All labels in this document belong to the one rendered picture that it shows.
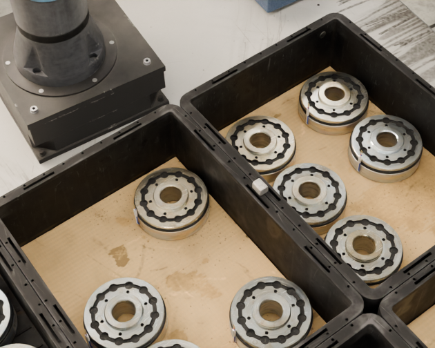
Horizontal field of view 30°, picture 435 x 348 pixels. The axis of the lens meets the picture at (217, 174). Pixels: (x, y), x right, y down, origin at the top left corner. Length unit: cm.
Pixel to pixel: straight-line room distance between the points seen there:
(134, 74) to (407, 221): 51
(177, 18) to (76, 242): 61
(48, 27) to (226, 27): 42
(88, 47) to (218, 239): 42
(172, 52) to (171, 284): 58
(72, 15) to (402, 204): 57
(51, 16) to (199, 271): 45
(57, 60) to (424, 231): 62
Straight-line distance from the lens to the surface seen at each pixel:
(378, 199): 115
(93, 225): 113
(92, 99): 132
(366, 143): 117
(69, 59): 131
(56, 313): 96
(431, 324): 107
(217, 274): 107
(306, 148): 119
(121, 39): 140
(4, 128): 145
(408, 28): 158
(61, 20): 126
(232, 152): 106
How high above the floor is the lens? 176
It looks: 53 degrees down
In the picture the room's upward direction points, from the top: 3 degrees counter-clockwise
